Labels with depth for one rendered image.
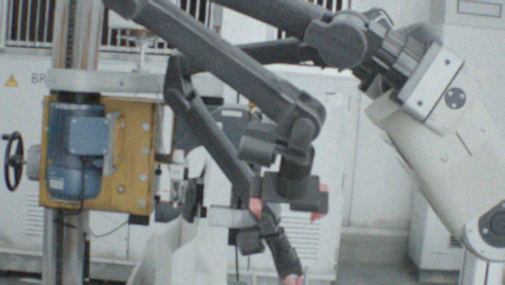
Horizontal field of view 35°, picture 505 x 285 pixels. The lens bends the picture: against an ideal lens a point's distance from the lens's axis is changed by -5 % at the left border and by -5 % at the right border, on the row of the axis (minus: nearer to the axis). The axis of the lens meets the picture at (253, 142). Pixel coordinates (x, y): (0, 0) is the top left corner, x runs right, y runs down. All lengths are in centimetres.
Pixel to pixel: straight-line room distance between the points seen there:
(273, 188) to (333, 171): 357
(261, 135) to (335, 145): 364
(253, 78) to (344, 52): 17
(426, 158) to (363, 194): 495
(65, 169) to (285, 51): 63
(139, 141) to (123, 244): 290
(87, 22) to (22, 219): 303
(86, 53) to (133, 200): 43
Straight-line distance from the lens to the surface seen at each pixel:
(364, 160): 638
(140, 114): 227
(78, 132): 203
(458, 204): 155
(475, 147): 149
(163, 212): 229
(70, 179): 211
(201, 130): 204
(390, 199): 646
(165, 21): 138
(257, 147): 140
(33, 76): 514
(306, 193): 148
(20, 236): 528
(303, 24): 131
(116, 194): 231
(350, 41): 129
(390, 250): 650
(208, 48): 137
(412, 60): 130
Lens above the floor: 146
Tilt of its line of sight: 5 degrees down
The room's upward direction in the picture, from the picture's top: 4 degrees clockwise
